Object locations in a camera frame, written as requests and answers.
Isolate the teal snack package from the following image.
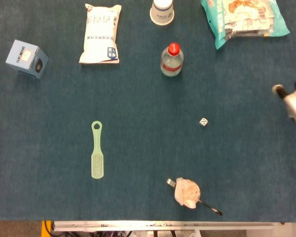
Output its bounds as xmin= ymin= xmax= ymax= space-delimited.
xmin=200 ymin=0 xmax=291 ymax=50

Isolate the clear bottle with red cap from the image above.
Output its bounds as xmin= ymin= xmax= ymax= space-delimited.
xmin=160 ymin=42 xmax=185 ymax=77

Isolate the crumpled tissue with tool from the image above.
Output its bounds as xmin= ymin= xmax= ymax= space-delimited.
xmin=166 ymin=178 xmax=223 ymax=216

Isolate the cup with crumpled tissue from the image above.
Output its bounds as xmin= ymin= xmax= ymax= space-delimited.
xmin=174 ymin=177 xmax=202 ymax=209

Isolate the white paper cup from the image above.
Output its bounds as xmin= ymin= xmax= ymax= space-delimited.
xmin=149 ymin=0 xmax=175 ymax=26

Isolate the green plastic brush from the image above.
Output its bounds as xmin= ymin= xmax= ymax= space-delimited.
xmin=90 ymin=120 xmax=105 ymax=179

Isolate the white snack bag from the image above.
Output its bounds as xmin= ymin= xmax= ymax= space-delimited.
xmin=78 ymin=3 xmax=122 ymax=65

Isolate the blue cardboard box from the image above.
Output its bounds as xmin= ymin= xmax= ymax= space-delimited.
xmin=5 ymin=39 xmax=49 ymax=79

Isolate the silver aluminium frame rail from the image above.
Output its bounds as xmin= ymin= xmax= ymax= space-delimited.
xmin=51 ymin=220 xmax=278 ymax=232

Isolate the black cable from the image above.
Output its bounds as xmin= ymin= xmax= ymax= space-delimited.
xmin=44 ymin=220 xmax=55 ymax=237

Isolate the yellow frame piece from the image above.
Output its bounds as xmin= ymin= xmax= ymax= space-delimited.
xmin=41 ymin=220 xmax=52 ymax=237

